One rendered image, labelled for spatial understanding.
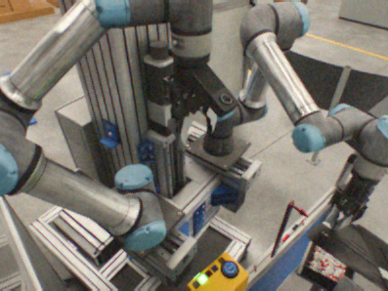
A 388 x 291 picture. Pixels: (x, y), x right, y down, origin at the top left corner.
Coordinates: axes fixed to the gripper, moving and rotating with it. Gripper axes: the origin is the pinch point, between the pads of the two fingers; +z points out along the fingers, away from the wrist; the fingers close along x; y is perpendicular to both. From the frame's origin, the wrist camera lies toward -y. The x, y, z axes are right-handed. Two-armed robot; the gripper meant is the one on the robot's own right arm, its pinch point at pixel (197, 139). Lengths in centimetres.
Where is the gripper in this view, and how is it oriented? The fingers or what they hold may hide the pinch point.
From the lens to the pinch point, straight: 65.9
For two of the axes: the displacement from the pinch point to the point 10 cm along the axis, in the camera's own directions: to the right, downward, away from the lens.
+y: -6.6, -4.9, 5.7
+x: -7.5, 4.3, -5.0
